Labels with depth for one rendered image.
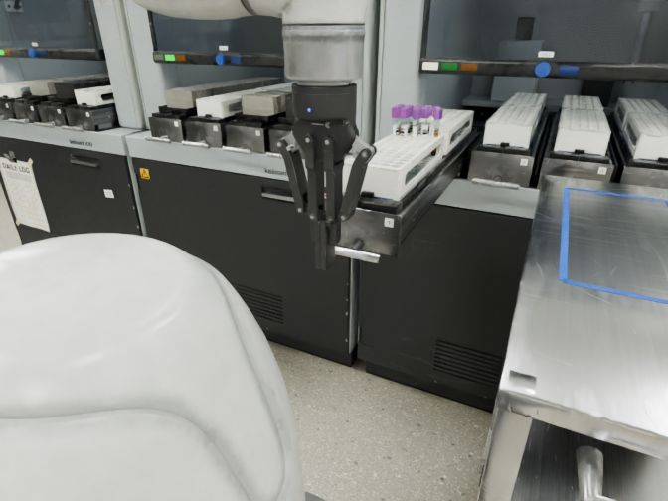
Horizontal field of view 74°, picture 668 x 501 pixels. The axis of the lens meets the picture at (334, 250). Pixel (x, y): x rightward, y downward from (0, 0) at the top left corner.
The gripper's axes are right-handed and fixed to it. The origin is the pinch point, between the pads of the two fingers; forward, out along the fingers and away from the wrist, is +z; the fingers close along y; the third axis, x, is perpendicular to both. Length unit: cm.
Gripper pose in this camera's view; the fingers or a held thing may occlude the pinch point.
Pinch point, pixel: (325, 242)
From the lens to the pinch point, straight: 60.0
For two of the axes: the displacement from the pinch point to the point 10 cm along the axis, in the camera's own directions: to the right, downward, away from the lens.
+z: 0.0, 9.0, 4.4
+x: -4.4, 4.0, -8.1
